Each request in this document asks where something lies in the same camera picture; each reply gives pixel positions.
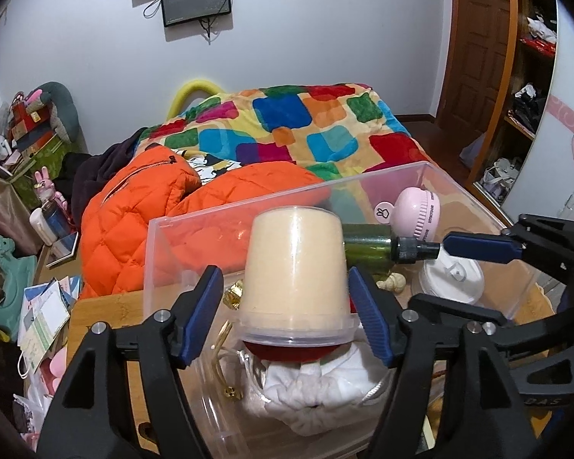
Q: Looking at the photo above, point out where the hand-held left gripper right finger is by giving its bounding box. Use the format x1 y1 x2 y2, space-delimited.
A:
347 265 546 459

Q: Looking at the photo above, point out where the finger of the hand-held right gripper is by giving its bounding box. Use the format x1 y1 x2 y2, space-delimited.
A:
409 293 564 363
441 215 574 269

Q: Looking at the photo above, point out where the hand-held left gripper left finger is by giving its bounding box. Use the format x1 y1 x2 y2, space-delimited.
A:
36 264 225 459

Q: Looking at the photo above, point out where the white round lid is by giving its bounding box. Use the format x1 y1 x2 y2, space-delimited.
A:
418 258 485 306

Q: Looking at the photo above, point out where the green spray bottle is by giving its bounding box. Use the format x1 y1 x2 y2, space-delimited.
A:
341 222 443 278

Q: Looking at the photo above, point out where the clear plastic storage box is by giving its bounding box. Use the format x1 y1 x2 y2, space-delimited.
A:
142 161 556 459

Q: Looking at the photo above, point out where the beige jar with clear lid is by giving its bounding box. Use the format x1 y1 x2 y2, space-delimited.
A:
238 205 359 349

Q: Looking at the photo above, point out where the wooden desktop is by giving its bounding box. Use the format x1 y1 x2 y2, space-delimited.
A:
67 282 574 459

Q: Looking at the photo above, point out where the small cream shell figurine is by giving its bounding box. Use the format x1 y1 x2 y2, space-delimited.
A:
378 272 406 293

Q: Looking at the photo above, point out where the pink round mini fan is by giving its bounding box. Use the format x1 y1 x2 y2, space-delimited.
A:
375 186 442 240

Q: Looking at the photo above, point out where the white handbag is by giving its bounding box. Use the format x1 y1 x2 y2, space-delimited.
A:
478 157 522 202

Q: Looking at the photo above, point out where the red round object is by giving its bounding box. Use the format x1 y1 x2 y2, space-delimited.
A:
243 339 338 364

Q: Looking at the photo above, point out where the orange puffer jacket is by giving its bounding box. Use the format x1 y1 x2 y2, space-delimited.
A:
80 146 331 299

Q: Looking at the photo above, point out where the cartoon print cloth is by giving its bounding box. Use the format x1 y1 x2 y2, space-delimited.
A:
174 150 242 185

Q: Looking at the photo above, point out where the flat tablet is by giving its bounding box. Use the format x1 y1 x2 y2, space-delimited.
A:
45 232 80 269

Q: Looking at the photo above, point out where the stack of papers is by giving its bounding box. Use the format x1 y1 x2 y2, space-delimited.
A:
18 275 84 374

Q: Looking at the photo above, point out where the white sliding door pink print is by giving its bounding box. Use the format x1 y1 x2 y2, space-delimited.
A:
500 0 574 230

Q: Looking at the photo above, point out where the wooden shelf with clutter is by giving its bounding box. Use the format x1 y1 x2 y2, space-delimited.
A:
464 0 563 211

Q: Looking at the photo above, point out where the clear bottle with blue label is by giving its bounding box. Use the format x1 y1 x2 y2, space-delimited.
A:
41 198 72 240

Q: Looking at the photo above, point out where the dark jacket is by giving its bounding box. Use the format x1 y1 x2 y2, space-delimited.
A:
69 131 147 216

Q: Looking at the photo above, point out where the teal dinosaur toy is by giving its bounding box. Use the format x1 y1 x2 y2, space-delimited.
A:
0 235 38 340

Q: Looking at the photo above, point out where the pink rabbit toy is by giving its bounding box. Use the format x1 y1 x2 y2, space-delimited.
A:
33 168 60 202

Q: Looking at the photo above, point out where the colourful patchwork blanket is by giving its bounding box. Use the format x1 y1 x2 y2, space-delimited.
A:
134 83 434 187

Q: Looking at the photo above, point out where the brown wooden door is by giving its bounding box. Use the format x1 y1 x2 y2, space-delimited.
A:
433 0 515 118

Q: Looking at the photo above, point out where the yellow tube pillow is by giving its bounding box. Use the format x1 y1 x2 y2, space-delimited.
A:
165 80 225 120

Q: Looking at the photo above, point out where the grey plush cushion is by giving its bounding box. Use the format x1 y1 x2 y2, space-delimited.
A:
29 81 80 144

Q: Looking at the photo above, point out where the stack of gift boxes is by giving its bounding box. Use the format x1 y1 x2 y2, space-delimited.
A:
7 91 63 182

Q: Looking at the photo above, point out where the orange gold cord charm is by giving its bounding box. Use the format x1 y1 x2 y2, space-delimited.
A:
213 282 246 400

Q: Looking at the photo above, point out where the white drawstring cloth pouch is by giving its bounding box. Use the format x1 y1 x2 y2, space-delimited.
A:
236 325 398 433

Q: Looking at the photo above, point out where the black monitor cable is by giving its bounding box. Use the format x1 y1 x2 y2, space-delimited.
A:
198 16 221 44

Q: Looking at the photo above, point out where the small wall monitor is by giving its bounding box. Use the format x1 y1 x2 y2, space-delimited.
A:
160 0 233 28

